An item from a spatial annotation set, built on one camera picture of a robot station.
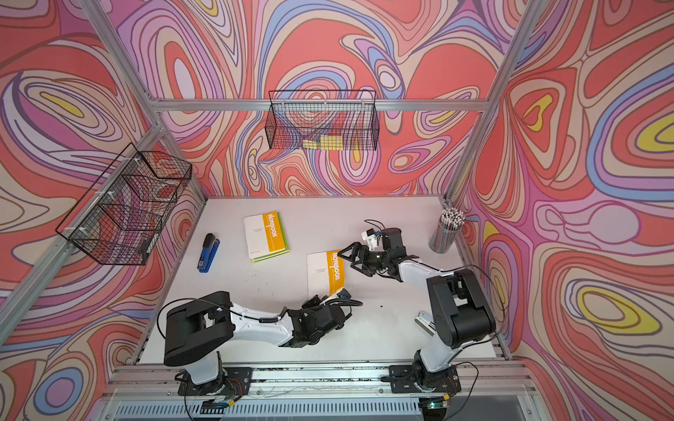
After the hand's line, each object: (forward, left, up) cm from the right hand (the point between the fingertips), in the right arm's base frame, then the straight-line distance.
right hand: (346, 265), depth 88 cm
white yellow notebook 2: (+2, +7, -8) cm, 11 cm away
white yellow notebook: (+17, +31, -4) cm, 35 cm away
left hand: (-9, +6, -7) cm, 13 cm away
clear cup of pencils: (+10, -37, +2) cm, 38 cm away
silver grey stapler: (-18, -24, -7) cm, 31 cm away
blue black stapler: (+14, +53, -5) cm, 55 cm away
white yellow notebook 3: (+9, +28, -7) cm, 30 cm away
